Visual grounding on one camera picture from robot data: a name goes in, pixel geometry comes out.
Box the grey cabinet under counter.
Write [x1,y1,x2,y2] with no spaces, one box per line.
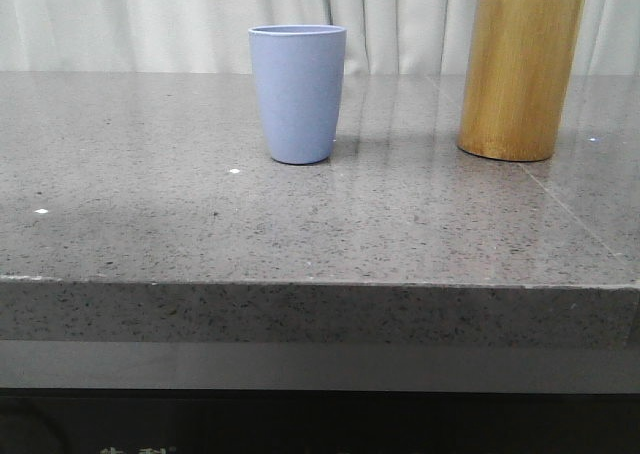
[1,341,639,453]

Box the blue plastic cup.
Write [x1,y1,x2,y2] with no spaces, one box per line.
[248,25,347,165]

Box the bamboo cylindrical holder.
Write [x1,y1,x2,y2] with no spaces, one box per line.
[457,0,585,162]

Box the white curtain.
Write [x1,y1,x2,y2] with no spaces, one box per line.
[1,0,639,75]

